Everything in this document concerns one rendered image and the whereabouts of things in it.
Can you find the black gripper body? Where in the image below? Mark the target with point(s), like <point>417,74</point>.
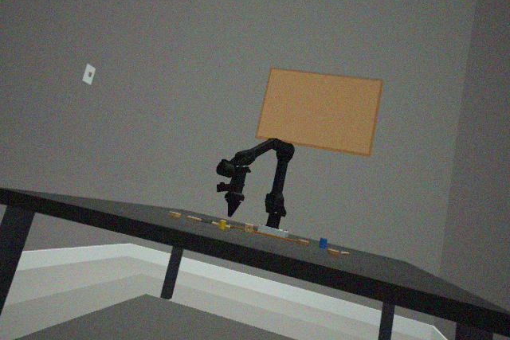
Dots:
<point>236,192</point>

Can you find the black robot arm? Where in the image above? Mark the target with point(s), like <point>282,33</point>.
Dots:
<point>274,201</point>

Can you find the blue cylinder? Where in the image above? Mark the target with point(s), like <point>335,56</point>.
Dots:
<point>322,243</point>

